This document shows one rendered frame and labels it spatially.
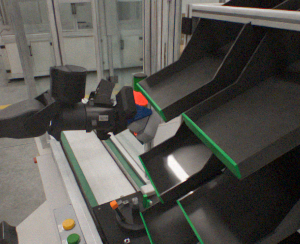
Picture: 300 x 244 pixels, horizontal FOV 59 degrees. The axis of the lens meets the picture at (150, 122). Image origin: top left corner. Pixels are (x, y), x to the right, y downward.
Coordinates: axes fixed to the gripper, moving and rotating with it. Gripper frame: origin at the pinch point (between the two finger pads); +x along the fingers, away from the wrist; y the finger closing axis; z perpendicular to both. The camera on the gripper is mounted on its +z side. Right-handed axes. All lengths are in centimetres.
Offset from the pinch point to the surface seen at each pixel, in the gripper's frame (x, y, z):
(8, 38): -5, 432, 322
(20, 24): -17, 62, 70
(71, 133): 10, 102, 28
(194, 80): 1.6, -20.9, -1.6
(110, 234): 3.0, 37.3, -27.1
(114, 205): 3.9, 31.7, -18.7
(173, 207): 7.8, 3.7, -22.0
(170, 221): 5.6, 2.8, -24.8
